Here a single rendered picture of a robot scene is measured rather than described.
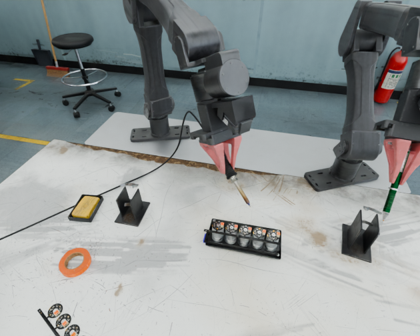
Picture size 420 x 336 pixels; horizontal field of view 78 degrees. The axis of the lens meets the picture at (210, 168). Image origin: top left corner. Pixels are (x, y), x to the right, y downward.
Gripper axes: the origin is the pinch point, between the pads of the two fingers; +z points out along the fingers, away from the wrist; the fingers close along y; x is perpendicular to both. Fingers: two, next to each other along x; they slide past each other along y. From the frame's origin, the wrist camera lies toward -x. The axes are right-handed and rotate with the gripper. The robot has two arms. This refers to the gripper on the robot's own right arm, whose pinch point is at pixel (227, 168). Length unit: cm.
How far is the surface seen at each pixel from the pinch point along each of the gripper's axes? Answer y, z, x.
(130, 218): -20.7, 7.7, 14.4
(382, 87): 247, 28, 105
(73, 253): -34.0, 8.4, 11.2
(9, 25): -45, -142, 382
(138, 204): -18.0, 4.9, 13.7
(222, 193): 2.6, 10.2, 10.3
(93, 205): -27.3, 3.3, 20.8
